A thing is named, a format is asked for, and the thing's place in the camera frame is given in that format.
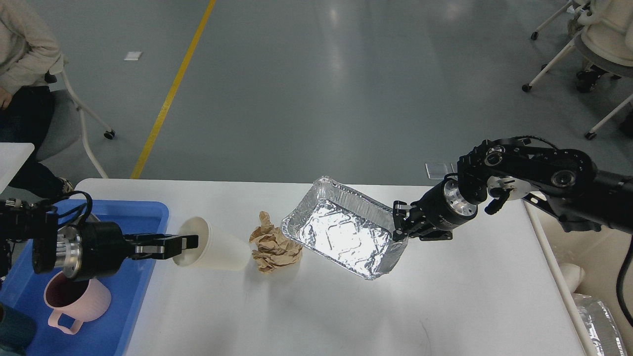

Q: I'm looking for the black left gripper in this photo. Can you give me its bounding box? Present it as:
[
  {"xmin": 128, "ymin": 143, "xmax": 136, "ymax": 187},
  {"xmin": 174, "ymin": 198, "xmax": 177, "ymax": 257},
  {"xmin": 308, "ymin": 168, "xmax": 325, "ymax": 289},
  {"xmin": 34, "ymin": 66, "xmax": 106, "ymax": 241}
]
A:
[{"xmin": 54, "ymin": 222, "xmax": 199, "ymax": 281}]

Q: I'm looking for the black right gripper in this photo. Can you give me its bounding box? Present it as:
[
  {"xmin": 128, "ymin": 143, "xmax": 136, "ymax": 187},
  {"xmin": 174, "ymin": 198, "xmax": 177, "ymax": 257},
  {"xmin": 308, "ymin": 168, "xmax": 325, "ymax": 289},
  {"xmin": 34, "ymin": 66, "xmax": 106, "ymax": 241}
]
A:
[{"xmin": 393, "ymin": 179, "xmax": 478, "ymax": 242}]

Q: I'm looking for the cream paper cup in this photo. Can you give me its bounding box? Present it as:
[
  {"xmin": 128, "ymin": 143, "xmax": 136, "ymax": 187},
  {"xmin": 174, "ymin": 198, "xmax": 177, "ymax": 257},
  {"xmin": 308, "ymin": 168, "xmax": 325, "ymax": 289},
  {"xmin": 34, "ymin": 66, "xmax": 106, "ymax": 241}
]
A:
[{"xmin": 172, "ymin": 217, "xmax": 251, "ymax": 270}]

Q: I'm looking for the aluminium foil tray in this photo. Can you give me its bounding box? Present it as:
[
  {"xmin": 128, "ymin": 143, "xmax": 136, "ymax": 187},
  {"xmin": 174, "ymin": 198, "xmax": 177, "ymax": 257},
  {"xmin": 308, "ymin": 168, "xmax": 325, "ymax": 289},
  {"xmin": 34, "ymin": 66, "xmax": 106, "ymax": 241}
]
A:
[{"xmin": 280, "ymin": 176, "xmax": 408, "ymax": 281}]

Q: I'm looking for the pink ribbed mug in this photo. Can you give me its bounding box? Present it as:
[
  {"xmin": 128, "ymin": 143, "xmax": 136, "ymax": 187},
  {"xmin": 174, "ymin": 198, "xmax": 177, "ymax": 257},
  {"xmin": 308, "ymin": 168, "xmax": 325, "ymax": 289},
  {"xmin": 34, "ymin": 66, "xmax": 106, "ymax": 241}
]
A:
[{"xmin": 43, "ymin": 272, "xmax": 112, "ymax": 335}]

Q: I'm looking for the brown paper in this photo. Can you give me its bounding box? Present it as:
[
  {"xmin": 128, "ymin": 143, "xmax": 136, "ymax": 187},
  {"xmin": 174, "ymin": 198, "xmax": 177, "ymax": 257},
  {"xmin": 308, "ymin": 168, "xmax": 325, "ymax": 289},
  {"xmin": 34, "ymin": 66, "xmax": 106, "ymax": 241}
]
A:
[{"xmin": 249, "ymin": 211, "xmax": 303, "ymax": 273}]

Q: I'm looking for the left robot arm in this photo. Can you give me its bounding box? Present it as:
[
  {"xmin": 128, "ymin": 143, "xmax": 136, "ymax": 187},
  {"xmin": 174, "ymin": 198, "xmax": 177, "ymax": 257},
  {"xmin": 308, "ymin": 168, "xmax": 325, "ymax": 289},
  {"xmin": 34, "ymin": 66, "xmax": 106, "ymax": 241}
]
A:
[{"xmin": 0, "ymin": 191, "xmax": 199, "ymax": 281}]

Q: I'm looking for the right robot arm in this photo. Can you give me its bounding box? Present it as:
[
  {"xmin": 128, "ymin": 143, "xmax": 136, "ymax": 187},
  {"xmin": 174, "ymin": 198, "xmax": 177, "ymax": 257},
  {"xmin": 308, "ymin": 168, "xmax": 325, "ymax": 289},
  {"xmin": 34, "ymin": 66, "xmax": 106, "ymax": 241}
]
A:
[{"xmin": 392, "ymin": 135, "xmax": 633, "ymax": 242}]

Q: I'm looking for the floor outlet cover left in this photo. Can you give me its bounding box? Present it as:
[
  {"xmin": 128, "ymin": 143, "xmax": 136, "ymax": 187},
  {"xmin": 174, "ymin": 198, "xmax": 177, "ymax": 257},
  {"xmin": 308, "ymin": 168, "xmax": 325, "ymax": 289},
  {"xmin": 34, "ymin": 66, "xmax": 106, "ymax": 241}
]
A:
[{"xmin": 425, "ymin": 162, "xmax": 457, "ymax": 180}]

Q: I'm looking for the blue plastic bin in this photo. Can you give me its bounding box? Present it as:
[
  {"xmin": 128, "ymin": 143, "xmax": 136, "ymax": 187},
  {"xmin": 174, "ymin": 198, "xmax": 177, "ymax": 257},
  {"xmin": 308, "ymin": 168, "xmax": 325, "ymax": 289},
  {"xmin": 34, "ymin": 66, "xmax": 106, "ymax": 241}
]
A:
[{"xmin": 0, "ymin": 200, "xmax": 169, "ymax": 356}]

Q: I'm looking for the grey office chair left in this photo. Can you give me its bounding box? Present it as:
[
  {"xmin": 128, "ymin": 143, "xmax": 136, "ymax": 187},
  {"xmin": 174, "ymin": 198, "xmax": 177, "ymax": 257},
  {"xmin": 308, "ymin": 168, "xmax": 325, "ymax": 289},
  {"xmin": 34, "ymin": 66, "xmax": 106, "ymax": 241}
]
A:
[{"xmin": 36, "ymin": 54, "xmax": 116, "ymax": 179}]

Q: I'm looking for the white side table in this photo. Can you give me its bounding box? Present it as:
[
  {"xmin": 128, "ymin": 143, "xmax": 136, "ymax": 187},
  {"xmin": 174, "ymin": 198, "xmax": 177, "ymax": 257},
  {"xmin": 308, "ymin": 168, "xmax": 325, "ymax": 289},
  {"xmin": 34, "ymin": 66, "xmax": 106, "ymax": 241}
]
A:
[{"xmin": 0, "ymin": 142, "xmax": 35, "ymax": 192}]

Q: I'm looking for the white cup in bin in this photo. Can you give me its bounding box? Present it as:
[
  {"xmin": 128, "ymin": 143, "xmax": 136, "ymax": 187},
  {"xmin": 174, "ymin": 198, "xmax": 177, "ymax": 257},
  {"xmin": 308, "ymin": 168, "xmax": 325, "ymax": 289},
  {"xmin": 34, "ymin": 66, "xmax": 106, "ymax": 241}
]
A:
[{"xmin": 559, "ymin": 262, "xmax": 586, "ymax": 293}]

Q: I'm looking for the white floor paper scrap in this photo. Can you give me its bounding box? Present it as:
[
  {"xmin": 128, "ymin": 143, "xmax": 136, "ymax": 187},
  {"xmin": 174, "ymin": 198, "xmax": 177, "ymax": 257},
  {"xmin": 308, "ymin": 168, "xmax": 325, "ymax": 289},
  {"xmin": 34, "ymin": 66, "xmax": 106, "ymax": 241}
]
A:
[{"xmin": 124, "ymin": 50, "xmax": 143, "ymax": 61}]

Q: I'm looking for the beige plastic bin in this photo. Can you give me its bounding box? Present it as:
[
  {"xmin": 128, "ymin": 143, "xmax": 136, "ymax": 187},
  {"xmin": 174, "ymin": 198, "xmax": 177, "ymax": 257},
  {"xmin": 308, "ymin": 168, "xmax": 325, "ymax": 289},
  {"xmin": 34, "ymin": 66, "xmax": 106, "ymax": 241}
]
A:
[{"xmin": 525, "ymin": 203, "xmax": 633, "ymax": 355}]

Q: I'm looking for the person in dark trousers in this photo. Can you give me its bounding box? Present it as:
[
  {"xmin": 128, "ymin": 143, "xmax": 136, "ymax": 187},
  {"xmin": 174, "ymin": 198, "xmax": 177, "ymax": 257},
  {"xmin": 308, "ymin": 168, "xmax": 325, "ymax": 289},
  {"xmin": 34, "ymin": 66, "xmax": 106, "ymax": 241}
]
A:
[{"xmin": 0, "ymin": 0, "xmax": 73, "ymax": 199}]

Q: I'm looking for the foil tray in bin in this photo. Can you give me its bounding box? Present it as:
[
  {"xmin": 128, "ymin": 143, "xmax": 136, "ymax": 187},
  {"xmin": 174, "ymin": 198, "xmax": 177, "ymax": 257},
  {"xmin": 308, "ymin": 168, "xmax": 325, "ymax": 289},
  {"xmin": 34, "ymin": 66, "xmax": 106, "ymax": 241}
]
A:
[{"xmin": 572, "ymin": 293, "xmax": 627, "ymax": 356}]

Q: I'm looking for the white office chair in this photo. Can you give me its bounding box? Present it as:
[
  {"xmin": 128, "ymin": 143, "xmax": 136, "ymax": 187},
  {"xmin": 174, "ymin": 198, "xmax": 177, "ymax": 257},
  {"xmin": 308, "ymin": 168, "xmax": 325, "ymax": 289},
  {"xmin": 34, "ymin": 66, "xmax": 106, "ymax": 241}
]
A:
[{"xmin": 522, "ymin": 0, "xmax": 633, "ymax": 140}]

